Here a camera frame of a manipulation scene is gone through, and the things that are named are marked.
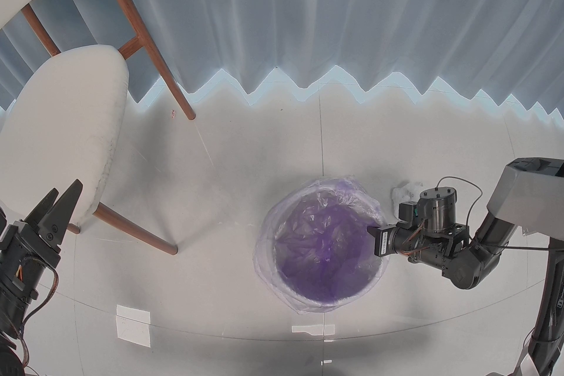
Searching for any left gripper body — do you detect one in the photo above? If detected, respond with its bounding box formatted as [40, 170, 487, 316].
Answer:
[0, 222, 62, 325]

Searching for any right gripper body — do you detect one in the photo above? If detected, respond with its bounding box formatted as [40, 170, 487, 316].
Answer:
[372, 222, 420, 259]

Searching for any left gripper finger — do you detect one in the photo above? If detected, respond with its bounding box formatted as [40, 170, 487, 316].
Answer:
[22, 188, 60, 234]
[37, 179, 84, 254]

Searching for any white paper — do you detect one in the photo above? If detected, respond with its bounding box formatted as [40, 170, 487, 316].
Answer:
[391, 179, 424, 207]

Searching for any purple plastic bag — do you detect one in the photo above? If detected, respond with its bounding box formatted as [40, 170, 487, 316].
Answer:
[252, 174, 391, 314]

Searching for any white trash bin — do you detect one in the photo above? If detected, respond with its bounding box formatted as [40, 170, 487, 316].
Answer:
[260, 185, 385, 309]

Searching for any white cushioned wooden chair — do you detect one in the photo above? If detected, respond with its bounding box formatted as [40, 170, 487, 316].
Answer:
[0, 0, 197, 256]

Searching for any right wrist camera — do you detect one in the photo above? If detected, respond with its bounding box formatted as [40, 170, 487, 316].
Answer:
[398, 200, 419, 225]

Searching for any black cable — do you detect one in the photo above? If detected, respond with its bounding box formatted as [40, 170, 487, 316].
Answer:
[436, 176, 484, 235]

